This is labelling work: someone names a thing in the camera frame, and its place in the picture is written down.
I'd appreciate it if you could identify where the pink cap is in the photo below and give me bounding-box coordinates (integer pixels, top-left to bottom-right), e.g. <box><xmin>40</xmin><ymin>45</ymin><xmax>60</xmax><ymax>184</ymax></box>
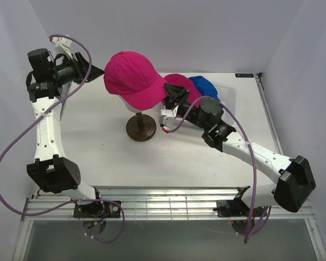
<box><xmin>164</xmin><ymin>73</ymin><xmax>202</xmax><ymax>109</ymax></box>
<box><xmin>104</xmin><ymin>51</ymin><xmax>166</xmax><ymax>104</ymax></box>

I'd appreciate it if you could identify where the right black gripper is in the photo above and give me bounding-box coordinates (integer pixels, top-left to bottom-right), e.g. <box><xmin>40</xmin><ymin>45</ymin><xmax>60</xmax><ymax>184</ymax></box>
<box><xmin>162</xmin><ymin>82</ymin><xmax>208</xmax><ymax>131</ymax></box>

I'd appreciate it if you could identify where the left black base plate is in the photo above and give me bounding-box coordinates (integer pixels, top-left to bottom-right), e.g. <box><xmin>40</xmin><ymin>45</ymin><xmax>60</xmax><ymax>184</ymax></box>
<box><xmin>72</xmin><ymin>201</ymin><xmax>122</xmax><ymax>218</ymax></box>

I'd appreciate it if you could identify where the aluminium rail frame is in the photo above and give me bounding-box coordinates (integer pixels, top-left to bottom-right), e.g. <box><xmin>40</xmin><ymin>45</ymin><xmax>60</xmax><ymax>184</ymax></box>
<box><xmin>21</xmin><ymin>73</ymin><xmax>316</xmax><ymax>221</ymax></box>

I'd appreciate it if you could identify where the cream foam mannequin head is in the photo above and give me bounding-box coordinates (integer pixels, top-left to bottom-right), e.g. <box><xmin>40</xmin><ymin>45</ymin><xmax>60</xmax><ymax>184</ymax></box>
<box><xmin>118</xmin><ymin>95</ymin><xmax>160</xmax><ymax>113</ymax></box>

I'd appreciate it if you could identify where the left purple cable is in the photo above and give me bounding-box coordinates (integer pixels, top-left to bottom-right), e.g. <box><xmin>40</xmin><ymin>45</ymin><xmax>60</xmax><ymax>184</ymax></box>
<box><xmin>0</xmin><ymin>34</ymin><xmax>126</xmax><ymax>244</ymax></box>

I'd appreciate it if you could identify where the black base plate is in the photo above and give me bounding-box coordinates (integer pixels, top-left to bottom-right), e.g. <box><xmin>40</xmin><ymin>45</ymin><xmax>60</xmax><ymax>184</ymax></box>
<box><xmin>72</xmin><ymin>201</ymin><xmax>122</xmax><ymax>218</ymax></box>
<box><xmin>212</xmin><ymin>186</ymin><xmax>250</xmax><ymax>218</ymax></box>

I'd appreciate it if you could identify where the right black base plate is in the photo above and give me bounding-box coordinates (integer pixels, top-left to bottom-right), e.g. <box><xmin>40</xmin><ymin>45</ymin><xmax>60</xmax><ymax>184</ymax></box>
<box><xmin>212</xmin><ymin>186</ymin><xmax>250</xmax><ymax>218</ymax></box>

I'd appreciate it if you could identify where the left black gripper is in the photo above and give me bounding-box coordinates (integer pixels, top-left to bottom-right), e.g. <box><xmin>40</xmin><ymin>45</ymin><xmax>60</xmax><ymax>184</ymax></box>
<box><xmin>51</xmin><ymin>52</ymin><xmax>105</xmax><ymax>85</ymax></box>

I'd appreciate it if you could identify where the white plastic basket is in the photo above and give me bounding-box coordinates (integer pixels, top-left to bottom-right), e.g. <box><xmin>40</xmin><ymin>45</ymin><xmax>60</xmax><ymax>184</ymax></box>
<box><xmin>211</xmin><ymin>82</ymin><xmax>238</xmax><ymax>127</ymax></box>

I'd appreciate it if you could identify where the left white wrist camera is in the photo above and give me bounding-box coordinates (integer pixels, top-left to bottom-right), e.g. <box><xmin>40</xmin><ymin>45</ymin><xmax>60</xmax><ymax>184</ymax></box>
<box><xmin>50</xmin><ymin>37</ymin><xmax>73</xmax><ymax>59</ymax></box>

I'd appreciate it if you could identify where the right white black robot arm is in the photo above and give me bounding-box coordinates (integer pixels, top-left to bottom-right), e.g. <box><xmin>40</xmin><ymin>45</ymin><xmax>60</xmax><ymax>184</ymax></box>
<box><xmin>159</xmin><ymin>83</ymin><xmax>316</xmax><ymax>217</ymax></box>

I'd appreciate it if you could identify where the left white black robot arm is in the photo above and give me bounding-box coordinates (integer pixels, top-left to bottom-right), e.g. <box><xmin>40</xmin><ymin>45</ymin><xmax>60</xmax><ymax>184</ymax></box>
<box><xmin>26</xmin><ymin>48</ymin><xmax>105</xmax><ymax>218</ymax></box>

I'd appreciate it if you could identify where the blue cap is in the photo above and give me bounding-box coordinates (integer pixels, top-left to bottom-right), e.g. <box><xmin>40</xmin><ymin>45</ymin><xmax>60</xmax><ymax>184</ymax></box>
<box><xmin>189</xmin><ymin>76</ymin><xmax>220</xmax><ymax>100</ymax></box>

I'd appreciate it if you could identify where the brown round wooden stand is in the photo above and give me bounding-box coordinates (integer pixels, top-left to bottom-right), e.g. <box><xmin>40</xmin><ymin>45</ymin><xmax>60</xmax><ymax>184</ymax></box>
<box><xmin>126</xmin><ymin>113</ymin><xmax>156</xmax><ymax>142</ymax></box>

